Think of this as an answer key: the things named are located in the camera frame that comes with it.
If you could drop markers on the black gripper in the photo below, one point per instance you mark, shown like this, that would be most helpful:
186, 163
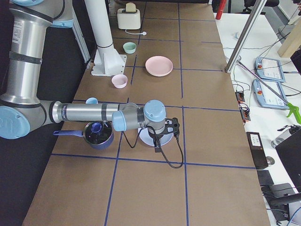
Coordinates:
156, 138

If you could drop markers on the pink plate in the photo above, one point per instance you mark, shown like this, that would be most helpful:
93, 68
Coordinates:
159, 66

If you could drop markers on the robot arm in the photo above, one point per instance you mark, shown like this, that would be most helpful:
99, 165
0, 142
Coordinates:
61, 76

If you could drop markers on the pink bowl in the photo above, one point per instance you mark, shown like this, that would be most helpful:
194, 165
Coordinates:
119, 81

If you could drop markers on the dark blue saucepan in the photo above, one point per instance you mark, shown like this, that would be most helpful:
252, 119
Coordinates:
80, 133

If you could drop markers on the glass pot lid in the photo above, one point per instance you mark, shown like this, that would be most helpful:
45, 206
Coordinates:
97, 133

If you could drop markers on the light blue cup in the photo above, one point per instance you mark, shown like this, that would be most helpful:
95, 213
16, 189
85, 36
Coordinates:
92, 100

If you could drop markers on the green bowl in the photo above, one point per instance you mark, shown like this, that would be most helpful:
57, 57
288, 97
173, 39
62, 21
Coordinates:
129, 47

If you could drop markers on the black power box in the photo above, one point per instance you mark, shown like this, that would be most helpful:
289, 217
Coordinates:
257, 151

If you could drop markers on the lower teach pendant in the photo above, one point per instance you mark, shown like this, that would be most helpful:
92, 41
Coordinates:
266, 98

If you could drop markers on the teach pendant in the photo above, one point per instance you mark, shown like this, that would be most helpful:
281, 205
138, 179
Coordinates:
266, 98
269, 69

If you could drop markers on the upper teach pendant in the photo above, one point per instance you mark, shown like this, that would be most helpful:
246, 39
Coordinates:
269, 69

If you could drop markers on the cream toaster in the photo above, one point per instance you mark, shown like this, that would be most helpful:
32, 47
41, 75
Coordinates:
128, 20

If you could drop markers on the green grabber tool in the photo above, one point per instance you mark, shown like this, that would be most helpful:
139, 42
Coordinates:
292, 109

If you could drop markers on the bread slice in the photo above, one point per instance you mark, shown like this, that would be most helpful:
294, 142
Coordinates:
131, 7

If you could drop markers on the red cylinder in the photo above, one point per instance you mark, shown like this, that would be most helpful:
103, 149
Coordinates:
222, 4

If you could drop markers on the wooden beam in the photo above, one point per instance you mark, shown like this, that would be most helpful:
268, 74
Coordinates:
292, 41

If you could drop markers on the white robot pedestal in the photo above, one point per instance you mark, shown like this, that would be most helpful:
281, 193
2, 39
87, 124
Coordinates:
107, 62

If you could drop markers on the aluminium frame post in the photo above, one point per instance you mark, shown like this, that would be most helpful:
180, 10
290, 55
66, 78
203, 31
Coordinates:
258, 7

